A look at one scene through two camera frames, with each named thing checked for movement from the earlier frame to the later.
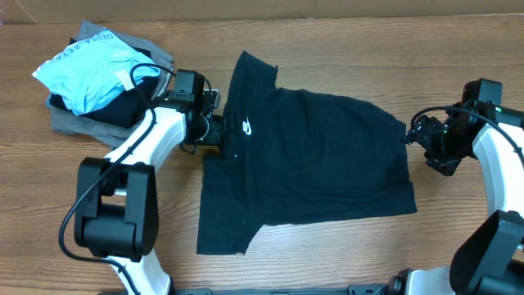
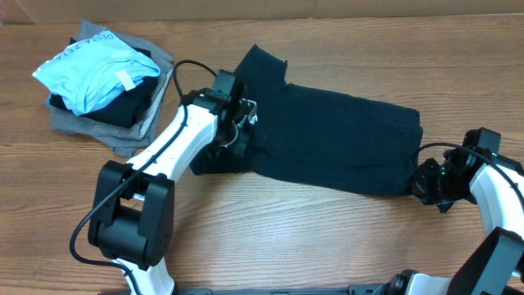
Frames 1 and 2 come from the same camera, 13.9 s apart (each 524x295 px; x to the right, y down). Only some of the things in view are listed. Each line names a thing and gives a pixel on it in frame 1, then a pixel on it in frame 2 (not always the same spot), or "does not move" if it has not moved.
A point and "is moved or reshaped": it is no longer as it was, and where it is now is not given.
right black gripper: [428, 139] to [427, 180]
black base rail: [351, 290] does not move
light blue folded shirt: [92, 72] does not move
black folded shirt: [143, 51] does not move
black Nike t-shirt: [293, 156] is moved or reshaped
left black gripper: [216, 134] to [239, 147]
